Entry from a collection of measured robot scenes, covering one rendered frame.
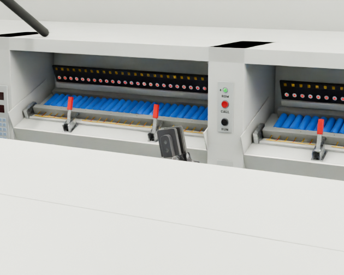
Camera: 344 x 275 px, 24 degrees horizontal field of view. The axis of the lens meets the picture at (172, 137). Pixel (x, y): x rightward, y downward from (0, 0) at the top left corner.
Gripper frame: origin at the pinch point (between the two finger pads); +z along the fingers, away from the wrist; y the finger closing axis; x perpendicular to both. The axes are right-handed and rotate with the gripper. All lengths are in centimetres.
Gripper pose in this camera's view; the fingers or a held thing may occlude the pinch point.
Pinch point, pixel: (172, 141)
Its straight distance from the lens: 116.6
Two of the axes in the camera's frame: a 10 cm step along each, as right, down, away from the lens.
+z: -1.9, -9.8, -1.0
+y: 5.2, -1.8, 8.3
